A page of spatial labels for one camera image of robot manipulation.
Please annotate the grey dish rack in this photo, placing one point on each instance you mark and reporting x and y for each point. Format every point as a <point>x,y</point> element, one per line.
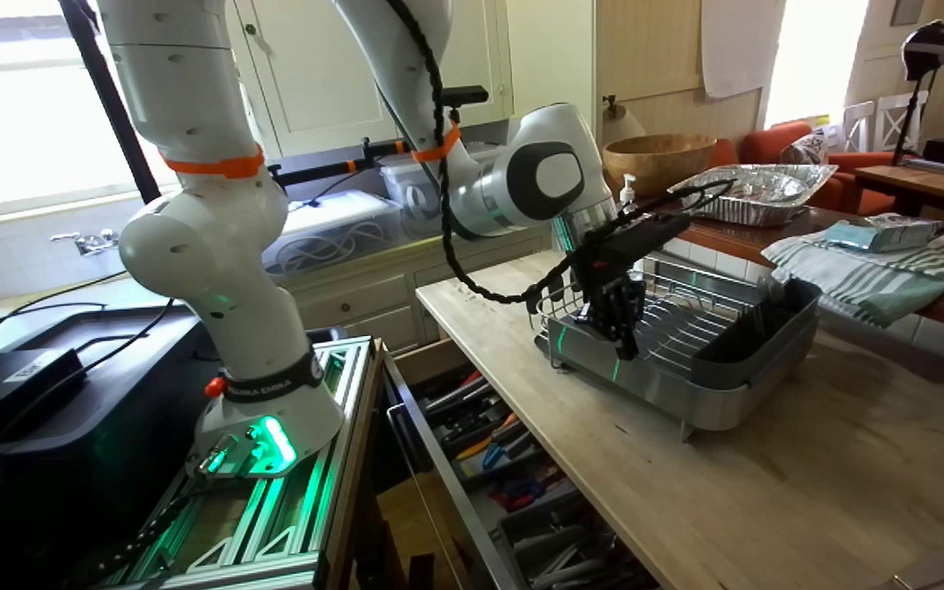
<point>713,348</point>

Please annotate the aluminium foil tray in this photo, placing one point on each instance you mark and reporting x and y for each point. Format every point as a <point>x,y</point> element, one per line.
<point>761,190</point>

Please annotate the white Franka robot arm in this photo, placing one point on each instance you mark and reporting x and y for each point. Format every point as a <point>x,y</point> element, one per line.
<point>210,249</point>

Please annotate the brown wooden counter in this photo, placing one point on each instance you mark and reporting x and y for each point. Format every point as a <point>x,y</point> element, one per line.
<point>737,233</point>

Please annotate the aluminium frame robot mount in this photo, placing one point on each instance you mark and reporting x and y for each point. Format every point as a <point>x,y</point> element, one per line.
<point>278,511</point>

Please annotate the cream drawer cabinet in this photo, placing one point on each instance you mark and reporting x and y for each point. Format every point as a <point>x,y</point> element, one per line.
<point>384,289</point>

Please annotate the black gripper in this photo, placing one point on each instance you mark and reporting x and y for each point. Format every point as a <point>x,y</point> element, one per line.
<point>623,248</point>

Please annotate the open drawer with tools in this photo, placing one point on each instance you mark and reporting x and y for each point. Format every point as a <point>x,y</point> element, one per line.
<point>505,480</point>

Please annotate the black camera on bar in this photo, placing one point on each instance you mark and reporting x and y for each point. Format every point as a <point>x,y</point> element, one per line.
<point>465,97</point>

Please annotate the black bar with orange clamps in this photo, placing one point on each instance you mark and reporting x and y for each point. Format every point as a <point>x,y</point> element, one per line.
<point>330,166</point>

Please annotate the wooden bowl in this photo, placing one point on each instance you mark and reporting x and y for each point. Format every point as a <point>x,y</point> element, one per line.
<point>656,159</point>

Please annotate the teal striped dish towel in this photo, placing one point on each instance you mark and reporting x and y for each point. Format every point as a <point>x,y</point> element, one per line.
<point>853,280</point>

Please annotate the large black cabinet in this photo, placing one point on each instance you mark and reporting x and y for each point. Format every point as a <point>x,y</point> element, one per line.
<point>81,480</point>

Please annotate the black lamp on stand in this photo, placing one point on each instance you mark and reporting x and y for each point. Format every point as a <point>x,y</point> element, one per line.
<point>932,50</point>

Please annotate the white hanging paper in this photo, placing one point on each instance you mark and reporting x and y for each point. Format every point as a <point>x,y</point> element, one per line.
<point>739,42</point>

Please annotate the black tripod pole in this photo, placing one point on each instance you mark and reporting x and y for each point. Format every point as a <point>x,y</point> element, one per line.
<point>113,101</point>

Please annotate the small blue folded cloth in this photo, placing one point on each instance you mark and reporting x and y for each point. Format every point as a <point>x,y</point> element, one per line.
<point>882,233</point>

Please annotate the flat black box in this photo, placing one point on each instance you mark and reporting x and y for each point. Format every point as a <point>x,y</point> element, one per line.
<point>8,387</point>

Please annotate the orange sofa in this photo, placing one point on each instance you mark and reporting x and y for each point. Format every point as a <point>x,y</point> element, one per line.
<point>777,142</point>

